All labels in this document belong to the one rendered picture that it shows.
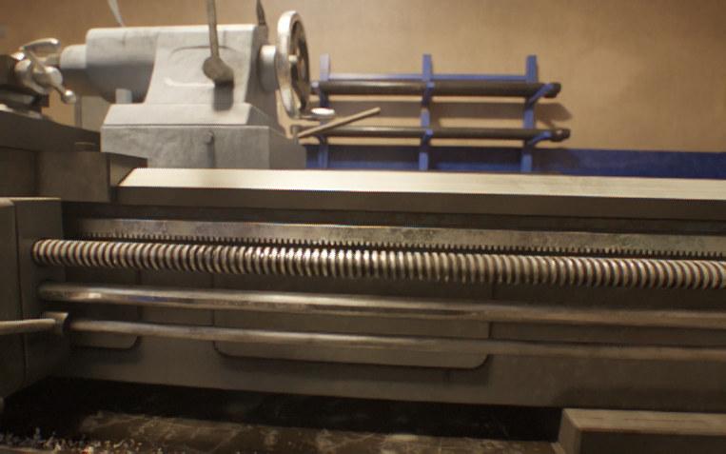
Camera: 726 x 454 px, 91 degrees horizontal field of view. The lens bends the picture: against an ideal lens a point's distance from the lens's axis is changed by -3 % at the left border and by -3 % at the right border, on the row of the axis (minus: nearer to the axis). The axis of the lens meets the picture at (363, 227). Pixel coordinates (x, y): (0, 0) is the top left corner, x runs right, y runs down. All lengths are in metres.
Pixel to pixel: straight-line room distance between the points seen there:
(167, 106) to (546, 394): 0.86
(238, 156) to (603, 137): 4.01
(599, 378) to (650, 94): 4.14
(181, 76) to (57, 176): 0.29
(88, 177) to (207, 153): 0.19
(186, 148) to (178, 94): 0.12
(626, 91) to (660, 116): 0.42
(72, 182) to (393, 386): 0.63
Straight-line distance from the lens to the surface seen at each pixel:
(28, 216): 0.73
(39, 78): 0.85
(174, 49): 0.91
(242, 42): 0.86
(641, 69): 4.73
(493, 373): 0.69
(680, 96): 4.89
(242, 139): 0.73
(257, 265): 0.54
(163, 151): 0.80
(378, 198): 0.58
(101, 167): 0.73
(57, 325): 0.73
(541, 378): 0.71
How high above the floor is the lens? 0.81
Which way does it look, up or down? 5 degrees down
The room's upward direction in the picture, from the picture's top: 1 degrees clockwise
